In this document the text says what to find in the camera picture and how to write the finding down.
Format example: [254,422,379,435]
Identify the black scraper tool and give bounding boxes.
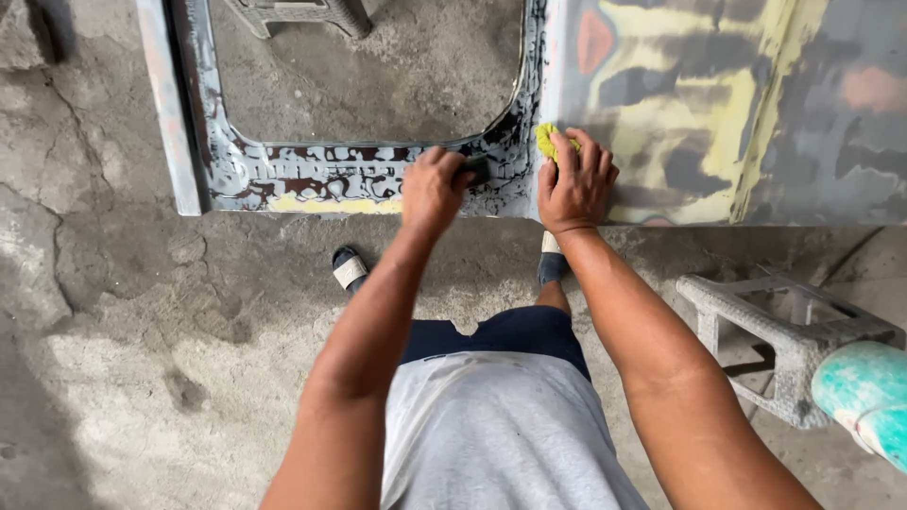
[453,156,491,191]

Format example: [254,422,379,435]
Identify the yellow cloth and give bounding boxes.
[533,122,582,164]

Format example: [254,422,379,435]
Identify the black white sandal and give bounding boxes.
[536,231,571,287]
[332,245,371,296]

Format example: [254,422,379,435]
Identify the stripped car door panel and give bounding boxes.
[135,0,907,228]

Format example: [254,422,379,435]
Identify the person's grey shirt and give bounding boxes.
[380,350,650,510]

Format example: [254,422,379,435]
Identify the person's right hand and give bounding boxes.
[536,127,620,236]

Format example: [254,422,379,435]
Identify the person's navy shorts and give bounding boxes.
[400,305,592,383]

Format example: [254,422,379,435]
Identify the grey plastic stool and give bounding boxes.
[675,265,907,431]
[224,0,374,41]

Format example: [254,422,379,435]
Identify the teal painted cylinder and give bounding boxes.
[811,341,907,474]

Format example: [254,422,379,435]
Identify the person's left hand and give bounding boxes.
[400,146,477,237]

